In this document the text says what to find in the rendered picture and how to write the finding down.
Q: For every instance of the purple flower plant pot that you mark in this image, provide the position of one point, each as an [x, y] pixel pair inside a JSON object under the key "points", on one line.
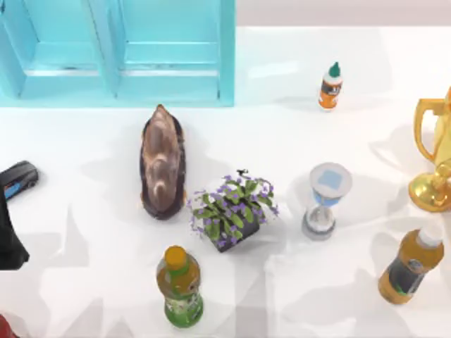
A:
{"points": [[234, 211]]}

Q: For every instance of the grey blue hourglass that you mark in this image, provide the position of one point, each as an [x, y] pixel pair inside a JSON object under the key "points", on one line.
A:
{"points": [[326, 200]]}

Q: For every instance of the green bottle yellow cap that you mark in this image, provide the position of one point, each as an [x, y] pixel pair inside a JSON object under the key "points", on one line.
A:
{"points": [[179, 285]]}

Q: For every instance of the light blue rack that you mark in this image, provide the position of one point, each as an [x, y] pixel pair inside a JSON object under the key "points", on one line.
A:
{"points": [[169, 53]]}

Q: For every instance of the small orange glue bottle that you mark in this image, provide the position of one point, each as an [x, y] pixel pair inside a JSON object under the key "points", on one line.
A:
{"points": [[330, 89]]}

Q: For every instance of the black toy car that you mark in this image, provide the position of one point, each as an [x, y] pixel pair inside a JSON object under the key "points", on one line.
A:
{"points": [[19, 177]]}

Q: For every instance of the amber bottle white cap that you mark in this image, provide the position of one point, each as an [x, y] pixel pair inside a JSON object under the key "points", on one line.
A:
{"points": [[408, 267]]}

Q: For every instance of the gold trophy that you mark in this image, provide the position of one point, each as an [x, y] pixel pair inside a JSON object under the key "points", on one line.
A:
{"points": [[438, 148]]}

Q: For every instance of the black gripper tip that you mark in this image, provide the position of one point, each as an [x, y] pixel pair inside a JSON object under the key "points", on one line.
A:
{"points": [[8, 239]]}

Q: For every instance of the red object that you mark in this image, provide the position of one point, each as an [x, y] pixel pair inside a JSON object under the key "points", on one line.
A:
{"points": [[4, 327]]}

